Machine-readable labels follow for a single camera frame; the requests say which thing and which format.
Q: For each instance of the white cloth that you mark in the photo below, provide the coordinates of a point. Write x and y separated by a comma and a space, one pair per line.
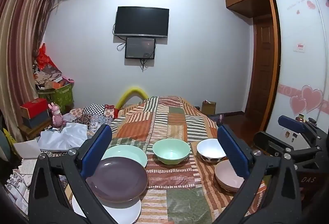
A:
66, 136

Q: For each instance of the wooden stool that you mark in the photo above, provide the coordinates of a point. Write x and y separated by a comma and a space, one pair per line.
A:
30, 132

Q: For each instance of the red white sticker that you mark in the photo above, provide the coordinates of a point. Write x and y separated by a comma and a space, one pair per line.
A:
299, 47

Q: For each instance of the yellow foam tube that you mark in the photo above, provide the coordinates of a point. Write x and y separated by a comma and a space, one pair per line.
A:
123, 96

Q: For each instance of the mint green plate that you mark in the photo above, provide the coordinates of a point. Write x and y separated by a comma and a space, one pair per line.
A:
128, 154

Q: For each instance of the brown cardboard box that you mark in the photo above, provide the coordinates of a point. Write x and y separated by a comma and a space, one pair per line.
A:
208, 108

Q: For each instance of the dark wooden door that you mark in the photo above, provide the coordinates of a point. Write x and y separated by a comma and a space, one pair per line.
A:
262, 72

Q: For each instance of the pile of papers and bags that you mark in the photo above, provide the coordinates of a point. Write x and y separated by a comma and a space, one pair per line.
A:
47, 77

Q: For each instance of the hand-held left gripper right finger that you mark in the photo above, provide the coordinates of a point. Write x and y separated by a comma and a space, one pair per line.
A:
235, 152

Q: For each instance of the dark clothes pile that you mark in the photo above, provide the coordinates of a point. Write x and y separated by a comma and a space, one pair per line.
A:
217, 118

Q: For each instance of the striped patchwork blanket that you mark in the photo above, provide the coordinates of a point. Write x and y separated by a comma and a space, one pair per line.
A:
174, 121

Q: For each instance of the white heart wardrobe door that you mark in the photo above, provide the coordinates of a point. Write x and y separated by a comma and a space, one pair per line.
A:
295, 72

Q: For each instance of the pink box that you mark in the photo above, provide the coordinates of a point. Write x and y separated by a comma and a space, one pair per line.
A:
69, 80

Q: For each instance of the black wall television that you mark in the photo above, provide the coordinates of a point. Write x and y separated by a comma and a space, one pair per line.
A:
141, 20

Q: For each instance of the small black wall monitor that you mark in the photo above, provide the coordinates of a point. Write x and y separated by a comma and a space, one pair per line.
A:
140, 47

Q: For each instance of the pink bowl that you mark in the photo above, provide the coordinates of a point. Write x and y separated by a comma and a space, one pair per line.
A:
226, 177

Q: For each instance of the checkered patterned quilt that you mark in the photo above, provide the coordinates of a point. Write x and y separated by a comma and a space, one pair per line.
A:
97, 113

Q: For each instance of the grey box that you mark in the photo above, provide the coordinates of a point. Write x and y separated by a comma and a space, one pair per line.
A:
36, 122

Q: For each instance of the purple plate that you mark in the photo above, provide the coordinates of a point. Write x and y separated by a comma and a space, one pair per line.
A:
120, 180

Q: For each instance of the striped brown curtain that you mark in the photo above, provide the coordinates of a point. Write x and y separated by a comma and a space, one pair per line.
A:
20, 33

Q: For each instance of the white box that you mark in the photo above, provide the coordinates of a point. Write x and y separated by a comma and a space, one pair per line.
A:
27, 149

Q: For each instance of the red box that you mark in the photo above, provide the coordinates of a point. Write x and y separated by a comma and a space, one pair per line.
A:
33, 108

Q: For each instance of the mint green bowl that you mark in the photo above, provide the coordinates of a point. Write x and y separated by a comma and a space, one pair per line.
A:
171, 152

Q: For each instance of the red plastic bag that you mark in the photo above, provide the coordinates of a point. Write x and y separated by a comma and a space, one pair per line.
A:
45, 59

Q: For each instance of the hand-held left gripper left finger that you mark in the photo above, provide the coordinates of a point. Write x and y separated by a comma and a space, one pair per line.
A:
99, 146

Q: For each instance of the green storage box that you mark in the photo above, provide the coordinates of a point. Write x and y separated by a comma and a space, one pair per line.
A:
61, 96

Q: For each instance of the pink bunny toy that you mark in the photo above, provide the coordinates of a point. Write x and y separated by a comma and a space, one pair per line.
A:
57, 116

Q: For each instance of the white plate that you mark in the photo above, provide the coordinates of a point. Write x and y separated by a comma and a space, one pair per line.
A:
126, 211

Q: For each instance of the white spotted bowl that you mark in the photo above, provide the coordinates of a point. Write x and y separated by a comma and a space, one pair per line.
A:
209, 149

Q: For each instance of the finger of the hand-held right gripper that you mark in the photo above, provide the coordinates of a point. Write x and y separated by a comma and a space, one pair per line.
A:
290, 123
270, 143

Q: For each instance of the floral bed sheet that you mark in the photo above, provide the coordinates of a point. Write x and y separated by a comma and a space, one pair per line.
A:
19, 182

